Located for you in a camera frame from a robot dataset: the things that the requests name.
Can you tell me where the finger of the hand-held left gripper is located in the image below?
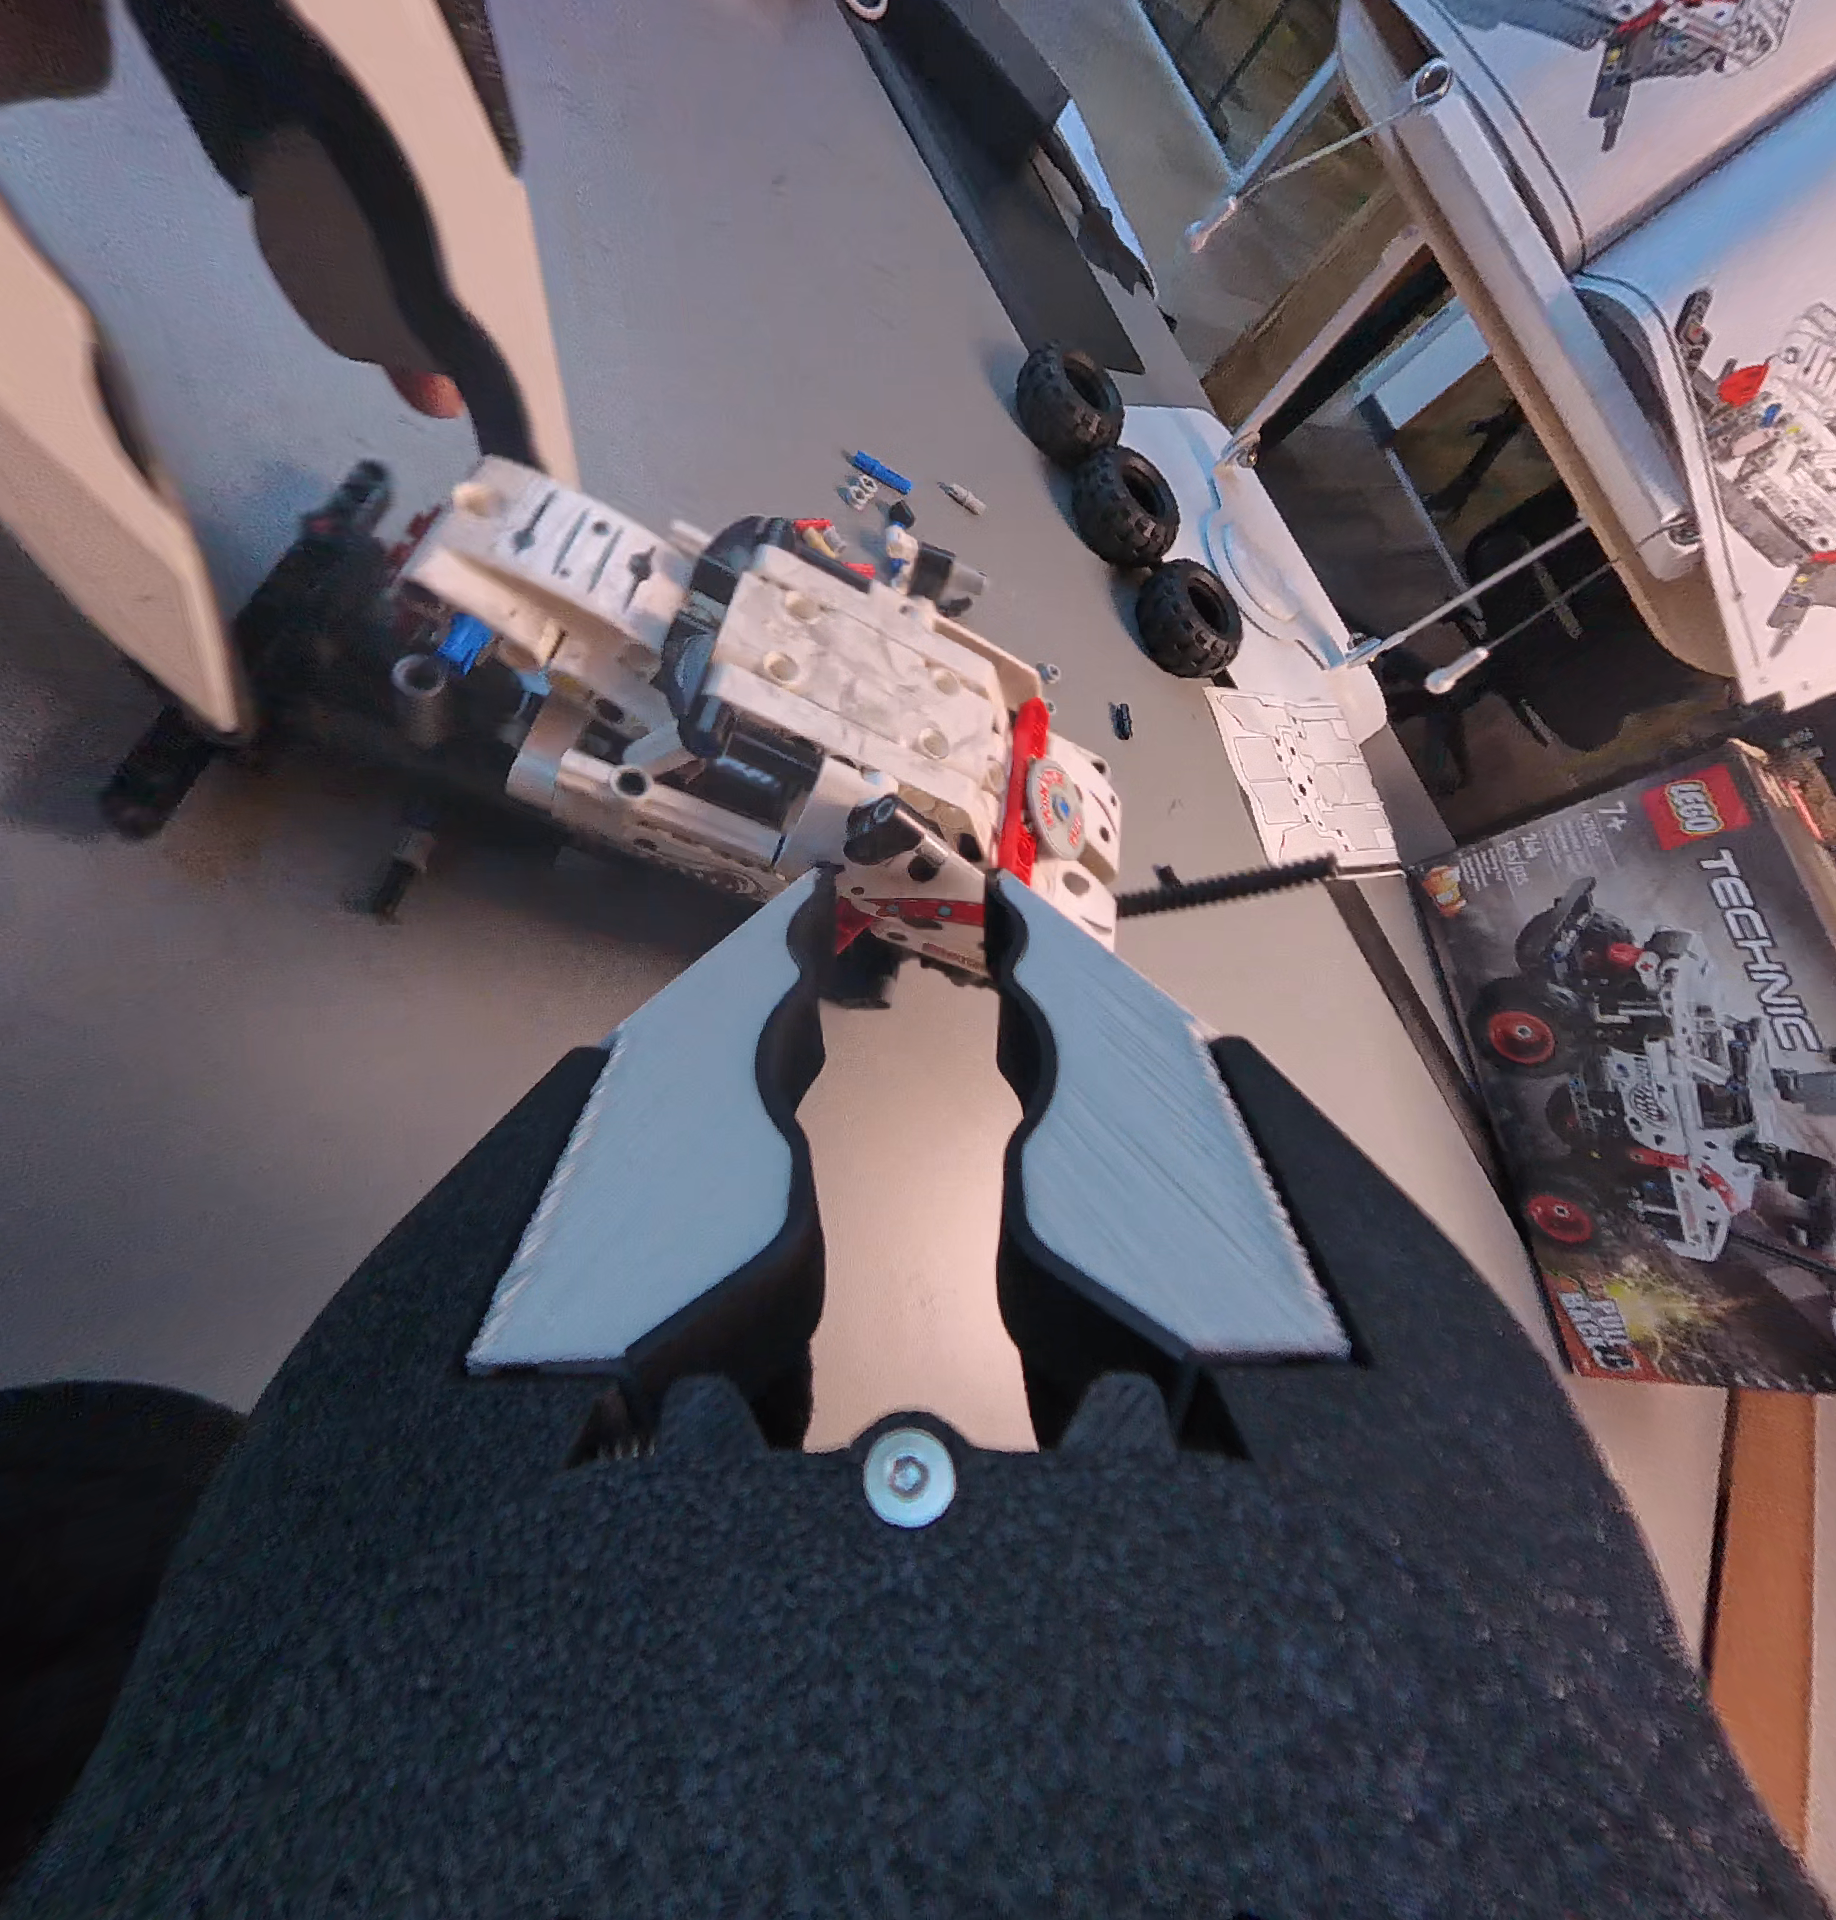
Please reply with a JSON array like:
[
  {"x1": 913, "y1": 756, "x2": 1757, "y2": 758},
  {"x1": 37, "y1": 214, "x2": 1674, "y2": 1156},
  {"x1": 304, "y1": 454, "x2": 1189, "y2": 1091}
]
[
  {"x1": 0, "y1": 131, "x2": 259, "y2": 743},
  {"x1": 276, "y1": 0, "x2": 581, "y2": 483}
]

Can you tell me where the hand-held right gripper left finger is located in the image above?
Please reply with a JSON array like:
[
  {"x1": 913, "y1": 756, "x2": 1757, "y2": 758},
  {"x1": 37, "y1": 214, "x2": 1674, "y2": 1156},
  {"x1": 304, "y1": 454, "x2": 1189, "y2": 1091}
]
[{"x1": 470, "y1": 877, "x2": 833, "y2": 1406}]

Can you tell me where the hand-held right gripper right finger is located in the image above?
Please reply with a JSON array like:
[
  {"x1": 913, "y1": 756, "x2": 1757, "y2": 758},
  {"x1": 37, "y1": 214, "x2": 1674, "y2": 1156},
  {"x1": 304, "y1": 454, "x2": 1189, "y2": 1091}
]
[{"x1": 988, "y1": 869, "x2": 1359, "y2": 1376}]

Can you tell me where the black knobby lego tire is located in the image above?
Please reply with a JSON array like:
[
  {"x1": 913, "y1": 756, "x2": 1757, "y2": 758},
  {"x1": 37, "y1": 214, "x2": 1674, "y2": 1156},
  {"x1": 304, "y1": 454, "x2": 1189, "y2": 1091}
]
[
  {"x1": 1135, "y1": 559, "x2": 1247, "y2": 679},
  {"x1": 1068, "y1": 451, "x2": 1185, "y2": 572},
  {"x1": 1015, "y1": 346, "x2": 1128, "y2": 469}
]

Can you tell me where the white lego vehicle model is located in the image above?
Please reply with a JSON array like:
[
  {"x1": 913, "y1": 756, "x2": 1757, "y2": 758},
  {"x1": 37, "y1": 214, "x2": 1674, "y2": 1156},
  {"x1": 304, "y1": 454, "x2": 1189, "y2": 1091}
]
[{"x1": 102, "y1": 451, "x2": 1346, "y2": 984}]

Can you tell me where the lego sticker sheet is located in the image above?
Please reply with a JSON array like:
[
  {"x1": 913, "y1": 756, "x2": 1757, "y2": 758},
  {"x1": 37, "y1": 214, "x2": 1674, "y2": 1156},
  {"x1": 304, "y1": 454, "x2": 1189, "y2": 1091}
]
[{"x1": 1203, "y1": 686, "x2": 1410, "y2": 878}]

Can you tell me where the lego set box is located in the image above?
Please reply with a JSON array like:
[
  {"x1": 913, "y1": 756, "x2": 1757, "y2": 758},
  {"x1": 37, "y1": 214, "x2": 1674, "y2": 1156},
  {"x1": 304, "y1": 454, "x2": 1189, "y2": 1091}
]
[{"x1": 1414, "y1": 734, "x2": 1836, "y2": 1399}]

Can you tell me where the cluster of small lego pieces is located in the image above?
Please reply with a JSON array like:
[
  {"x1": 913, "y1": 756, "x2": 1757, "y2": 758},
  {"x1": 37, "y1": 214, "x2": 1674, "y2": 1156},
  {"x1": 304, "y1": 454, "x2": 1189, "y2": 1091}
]
[{"x1": 838, "y1": 446, "x2": 990, "y2": 590}]

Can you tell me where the lego instruction booklet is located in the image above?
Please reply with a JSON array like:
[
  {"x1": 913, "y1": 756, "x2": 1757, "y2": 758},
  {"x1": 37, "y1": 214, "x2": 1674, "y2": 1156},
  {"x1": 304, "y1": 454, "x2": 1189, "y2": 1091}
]
[{"x1": 1368, "y1": 0, "x2": 1836, "y2": 669}]

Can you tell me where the person's left hand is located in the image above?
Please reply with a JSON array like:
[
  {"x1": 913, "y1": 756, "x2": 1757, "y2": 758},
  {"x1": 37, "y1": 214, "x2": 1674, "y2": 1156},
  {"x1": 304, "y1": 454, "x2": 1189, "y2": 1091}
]
[{"x1": 250, "y1": 126, "x2": 470, "y2": 422}]

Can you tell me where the white book stand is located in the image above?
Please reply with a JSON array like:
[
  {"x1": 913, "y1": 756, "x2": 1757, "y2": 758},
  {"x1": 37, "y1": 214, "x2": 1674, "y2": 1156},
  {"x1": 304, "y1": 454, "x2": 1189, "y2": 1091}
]
[{"x1": 1113, "y1": 59, "x2": 1836, "y2": 713}]

